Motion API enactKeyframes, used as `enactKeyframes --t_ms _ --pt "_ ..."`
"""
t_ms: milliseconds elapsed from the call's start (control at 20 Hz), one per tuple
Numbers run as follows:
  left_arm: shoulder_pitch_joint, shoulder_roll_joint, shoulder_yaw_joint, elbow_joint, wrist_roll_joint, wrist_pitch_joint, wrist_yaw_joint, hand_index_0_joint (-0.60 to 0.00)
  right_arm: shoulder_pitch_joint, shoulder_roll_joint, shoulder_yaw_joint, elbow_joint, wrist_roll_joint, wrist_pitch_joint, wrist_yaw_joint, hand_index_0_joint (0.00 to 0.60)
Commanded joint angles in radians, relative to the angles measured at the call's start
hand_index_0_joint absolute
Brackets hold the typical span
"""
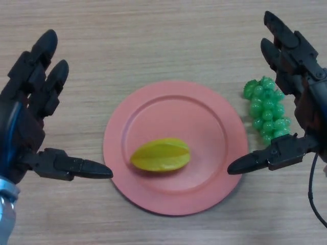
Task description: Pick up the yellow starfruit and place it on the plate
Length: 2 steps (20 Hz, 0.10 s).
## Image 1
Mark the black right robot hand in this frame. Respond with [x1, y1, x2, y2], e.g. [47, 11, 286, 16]
[227, 10, 327, 176]

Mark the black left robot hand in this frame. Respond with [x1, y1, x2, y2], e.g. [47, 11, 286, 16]
[0, 29, 114, 184]

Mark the yellow starfruit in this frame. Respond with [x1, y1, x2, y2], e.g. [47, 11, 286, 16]
[130, 137, 191, 172]

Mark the pink round plate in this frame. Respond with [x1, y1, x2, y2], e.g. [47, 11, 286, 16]
[103, 81, 248, 217]

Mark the green grape bunch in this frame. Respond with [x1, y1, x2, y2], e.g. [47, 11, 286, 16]
[242, 76, 292, 146]

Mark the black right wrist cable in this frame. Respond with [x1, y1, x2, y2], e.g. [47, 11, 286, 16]
[307, 153, 327, 229]

